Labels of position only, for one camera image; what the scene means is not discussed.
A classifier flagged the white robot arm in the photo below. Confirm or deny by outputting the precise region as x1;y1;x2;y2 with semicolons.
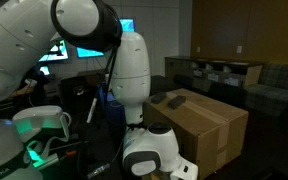
0;0;198;180

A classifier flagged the cardboard box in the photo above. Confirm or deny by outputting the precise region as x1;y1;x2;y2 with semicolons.
144;89;249;180

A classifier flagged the black block far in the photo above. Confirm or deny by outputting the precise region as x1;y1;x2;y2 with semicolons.
151;92;166;104

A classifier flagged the black block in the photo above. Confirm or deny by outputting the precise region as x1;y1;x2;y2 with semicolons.
151;92;166;104
167;96;186;109

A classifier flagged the black block near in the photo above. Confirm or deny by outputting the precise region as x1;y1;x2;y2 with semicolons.
167;96;186;109

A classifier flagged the wooden shelf cabinet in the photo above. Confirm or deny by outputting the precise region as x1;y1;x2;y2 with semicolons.
165;56;263;89

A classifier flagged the plaid green sofa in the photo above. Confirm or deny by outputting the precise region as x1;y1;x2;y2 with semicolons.
245;63;288;117

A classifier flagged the wall monitor right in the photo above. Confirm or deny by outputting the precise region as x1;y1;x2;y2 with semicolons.
75;17;136;59

